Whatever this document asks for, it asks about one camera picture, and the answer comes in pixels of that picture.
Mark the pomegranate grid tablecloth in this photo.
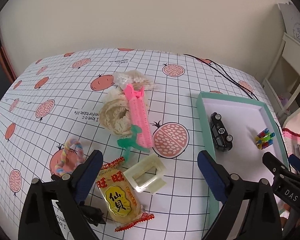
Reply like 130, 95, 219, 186
0, 48, 269, 239

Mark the black cable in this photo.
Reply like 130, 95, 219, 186
184, 53, 260, 101

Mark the black toy car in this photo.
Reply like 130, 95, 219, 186
210, 112, 233, 152

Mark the pastel pipe cleaner ring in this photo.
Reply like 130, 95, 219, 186
54, 138, 86, 177

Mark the bag of cotton swabs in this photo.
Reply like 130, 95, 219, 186
113, 70, 157, 90

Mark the yellow rice cracker packet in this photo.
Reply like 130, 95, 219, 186
96, 157, 155, 232

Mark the white wooden shelf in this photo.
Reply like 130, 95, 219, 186
262, 2, 300, 124

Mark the colourful building block toy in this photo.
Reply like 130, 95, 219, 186
255, 128, 275, 150

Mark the cream plastic hair claw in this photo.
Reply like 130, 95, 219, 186
123, 153, 166, 194

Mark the green plastic hair clip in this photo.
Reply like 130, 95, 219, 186
117, 125, 150, 161

